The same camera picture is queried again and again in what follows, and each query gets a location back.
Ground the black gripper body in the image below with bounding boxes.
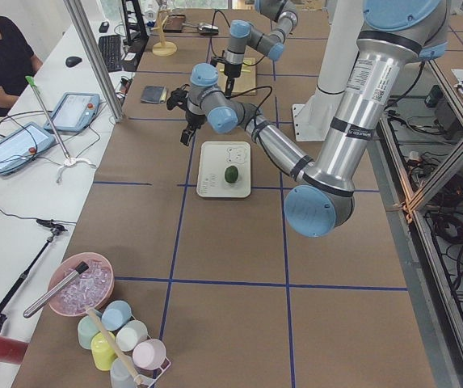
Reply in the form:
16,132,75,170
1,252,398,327
166,87,206,130
210,56,243,97

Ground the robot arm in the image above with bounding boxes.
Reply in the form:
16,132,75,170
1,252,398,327
211,0,298,98
166,1,450,237

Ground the pink bowl with ice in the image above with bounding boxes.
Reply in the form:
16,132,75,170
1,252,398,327
48,252,115,317

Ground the bamboo cutting board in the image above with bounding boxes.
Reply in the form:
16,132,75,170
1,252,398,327
217,57,257,95

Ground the grey yellow sponge cloth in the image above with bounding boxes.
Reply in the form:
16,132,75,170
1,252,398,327
140,85,168,104

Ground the white bear tray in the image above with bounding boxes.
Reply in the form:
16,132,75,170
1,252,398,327
196,141,251,198

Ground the wooden stand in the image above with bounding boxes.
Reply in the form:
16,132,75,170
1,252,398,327
152,7,177,57

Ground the dark green avocado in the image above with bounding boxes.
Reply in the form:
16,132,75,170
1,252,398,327
224,165,239,184

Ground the dark wooden tray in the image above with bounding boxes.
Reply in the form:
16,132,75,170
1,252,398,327
163,15,186,33

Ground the black keyboard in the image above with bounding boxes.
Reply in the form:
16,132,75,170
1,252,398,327
98,35,122,73

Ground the far teach pendant tablet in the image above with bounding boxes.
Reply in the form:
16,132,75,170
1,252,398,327
50,92,101,133

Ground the teach pendant tablet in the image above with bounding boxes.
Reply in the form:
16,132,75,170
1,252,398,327
0,122,55,175
50,92,101,133

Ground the black computer mouse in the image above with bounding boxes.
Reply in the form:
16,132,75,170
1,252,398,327
65,56,82,68

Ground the green tipped rod stand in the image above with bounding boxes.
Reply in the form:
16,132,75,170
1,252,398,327
25,76,100,183

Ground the steel tube tool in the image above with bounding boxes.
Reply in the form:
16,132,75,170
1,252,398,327
23,261,89,318

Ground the near teach pendant tablet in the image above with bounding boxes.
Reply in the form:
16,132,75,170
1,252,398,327
0,122,55,175

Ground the blue cup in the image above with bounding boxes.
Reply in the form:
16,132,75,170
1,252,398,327
101,300,132,331

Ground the wooden stick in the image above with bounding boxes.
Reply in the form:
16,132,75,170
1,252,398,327
86,307,145,386

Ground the white cup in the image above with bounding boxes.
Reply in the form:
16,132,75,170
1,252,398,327
116,319,148,352

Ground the green cup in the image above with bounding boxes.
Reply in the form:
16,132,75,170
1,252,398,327
77,315,99,350

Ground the pink cup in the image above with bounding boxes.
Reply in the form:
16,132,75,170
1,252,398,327
132,339,166,370

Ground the yellow cup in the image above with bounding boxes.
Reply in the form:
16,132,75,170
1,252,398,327
90,332,118,372

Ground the grey cup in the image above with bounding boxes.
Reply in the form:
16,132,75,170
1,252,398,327
110,358,137,388

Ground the aluminium frame post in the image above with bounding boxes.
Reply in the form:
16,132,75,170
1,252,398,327
64,0,124,123

